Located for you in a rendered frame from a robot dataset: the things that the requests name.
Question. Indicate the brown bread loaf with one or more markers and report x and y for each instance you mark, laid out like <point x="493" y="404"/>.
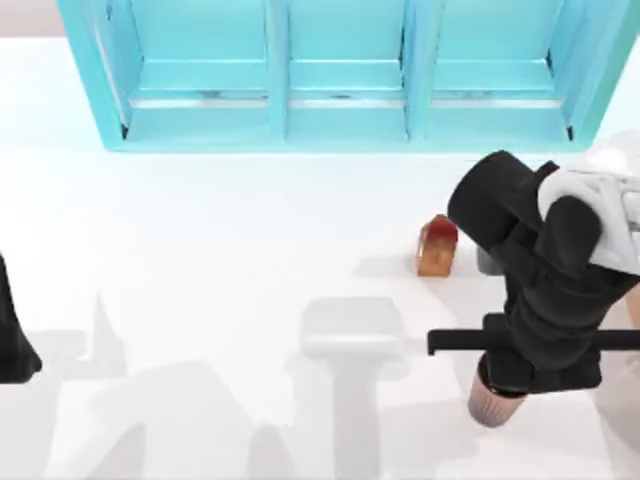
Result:
<point x="437" y="252"/>

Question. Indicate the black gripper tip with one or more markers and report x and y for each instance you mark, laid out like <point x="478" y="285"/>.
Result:
<point x="15" y="350"/>

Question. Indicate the pink ribbed cup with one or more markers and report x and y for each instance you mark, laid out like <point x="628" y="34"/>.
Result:
<point x="492" y="407"/>

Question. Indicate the light blue rack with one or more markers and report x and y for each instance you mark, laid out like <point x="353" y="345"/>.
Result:
<point x="345" y="75"/>

